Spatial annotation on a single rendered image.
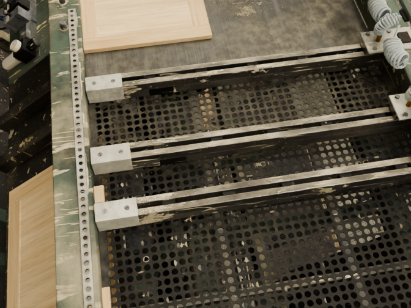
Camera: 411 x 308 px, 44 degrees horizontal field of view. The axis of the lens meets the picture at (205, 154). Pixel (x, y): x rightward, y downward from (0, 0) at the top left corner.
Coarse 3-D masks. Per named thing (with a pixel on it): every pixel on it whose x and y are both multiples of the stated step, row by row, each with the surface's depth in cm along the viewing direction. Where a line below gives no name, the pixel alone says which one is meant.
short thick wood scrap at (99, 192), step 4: (96, 188) 162; (100, 188) 162; (96, 192) 161; (100, 192) 161; (104, 192) 162; (96, 196) 160; (100, 196) 160; (104, 196) 160; (96, 200) 159; (100, 200) 160; (104, 200) 160
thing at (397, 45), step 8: (368, 0) 183; (376, 0) 180; (384, 0) 181; (400, 0) 175; (368, 8) 183; (376, 8) 185; (384, 8) 178; (408, 8) 172; (376, 16) 179; (384, 16) 178; (408, 16) 171; (384, 40) 173; (392, 40) 171; (400, 40) 172; (384, 48) 173; (392, 48) 170; (400, 48) 169; (392, 56) 169; (400, 56) 167; (408, 56) 170; (392, 64) 171; (400, 64) 172; (408, 64) 168
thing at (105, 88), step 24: (384, 24) 174; (336, 48) 187; (360, 48) 188; (408, 48) 183; (144, 72) 180; (168, 72) 180; (192, 72) 183; (216, 72) 180; (240, 72) 181; (264, 72) 184; (288, 72) 186; (312, 72) 188; (96, 96) 178; (120, 96) 181
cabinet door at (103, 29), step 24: (96, 0) 206; (120, 0) 206; (144, 0) 207; (168, 0) 207; (192, 0) 207; (96, 24) 199; (120, 24) 199; (144, 24) 200; (168, 24) 200; (192, 24) 200; (96, 48) 192; (120, 48) 194
